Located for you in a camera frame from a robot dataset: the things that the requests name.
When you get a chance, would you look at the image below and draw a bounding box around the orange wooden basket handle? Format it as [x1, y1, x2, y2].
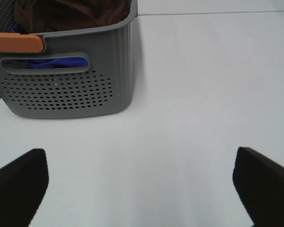
[0, 33, 44, 53]

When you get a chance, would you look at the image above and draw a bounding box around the brown towel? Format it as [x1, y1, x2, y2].
[11, 0, 128, 34]

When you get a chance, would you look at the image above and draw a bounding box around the blue cloth in basket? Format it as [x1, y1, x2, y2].
[10, 21, 88, 70]

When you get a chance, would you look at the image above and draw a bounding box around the grey perforated plastic basket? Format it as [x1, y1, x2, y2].
[0, 0, 138, 119]

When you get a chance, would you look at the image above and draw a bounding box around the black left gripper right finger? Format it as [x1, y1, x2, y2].
[232, 147, 284, 227]

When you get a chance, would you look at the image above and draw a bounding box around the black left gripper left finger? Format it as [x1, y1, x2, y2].
[0, 148, 49, 227]

